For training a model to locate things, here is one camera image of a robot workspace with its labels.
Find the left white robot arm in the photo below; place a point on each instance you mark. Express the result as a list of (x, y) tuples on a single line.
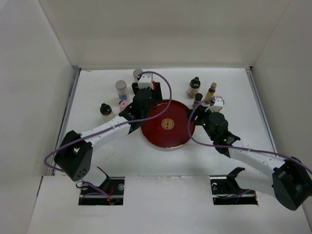
[(76, 160)]

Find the black cap brown spice bottle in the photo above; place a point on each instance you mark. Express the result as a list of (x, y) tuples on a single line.
[(194, 87)]

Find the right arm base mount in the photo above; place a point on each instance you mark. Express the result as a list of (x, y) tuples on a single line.
[(226, 191)]

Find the round red tray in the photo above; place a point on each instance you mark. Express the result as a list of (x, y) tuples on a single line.
[(170, 129)]

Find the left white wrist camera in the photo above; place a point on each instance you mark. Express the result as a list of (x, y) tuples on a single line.
[(146, 81)]

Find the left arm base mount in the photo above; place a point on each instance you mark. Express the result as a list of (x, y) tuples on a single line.
[(109, 193)]

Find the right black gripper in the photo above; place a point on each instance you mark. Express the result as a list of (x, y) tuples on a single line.
[(198, 112)]

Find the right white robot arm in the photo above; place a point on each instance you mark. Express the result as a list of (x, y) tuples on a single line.
[(287, 178)]

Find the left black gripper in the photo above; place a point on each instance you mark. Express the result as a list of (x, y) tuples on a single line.
[(157, 97)]

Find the black cap white powder bottle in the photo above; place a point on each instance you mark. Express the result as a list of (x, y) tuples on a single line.
[(107, 112)]

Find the small black lid spice jar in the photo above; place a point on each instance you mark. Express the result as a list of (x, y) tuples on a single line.
[(197, 99)]

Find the silver lid blue label jar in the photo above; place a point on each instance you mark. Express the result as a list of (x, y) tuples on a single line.
[(136, 73)]

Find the tall yellow label bottle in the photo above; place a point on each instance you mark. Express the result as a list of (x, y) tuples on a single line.
[(211, 92)]

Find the silver lid spice jar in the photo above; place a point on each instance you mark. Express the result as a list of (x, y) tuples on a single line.
[(122, 89)]

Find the pink lid spice bottle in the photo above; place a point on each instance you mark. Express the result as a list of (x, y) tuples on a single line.
[(122, 105)]

